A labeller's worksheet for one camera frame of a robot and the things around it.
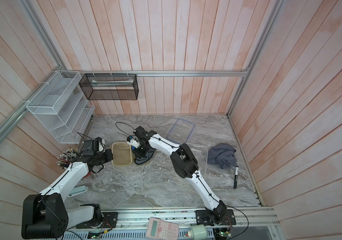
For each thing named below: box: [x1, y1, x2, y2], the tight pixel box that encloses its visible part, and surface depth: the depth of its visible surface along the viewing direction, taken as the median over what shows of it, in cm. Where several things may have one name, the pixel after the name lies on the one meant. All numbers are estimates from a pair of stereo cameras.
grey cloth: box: [207, 143, 237, 169], surface depth 92 cm
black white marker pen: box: [233, 166, 239, 189], surface depth 89 cm
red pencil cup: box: [56, 148, 80, 170], surface depth 78 cm
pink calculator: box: [146, 217, 180, 240], surface depth 71 cm
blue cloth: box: [134, 148, 157, 165], surface depth 91 cm
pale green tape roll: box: [190, 224, 207, 240], surface depth 65 cm
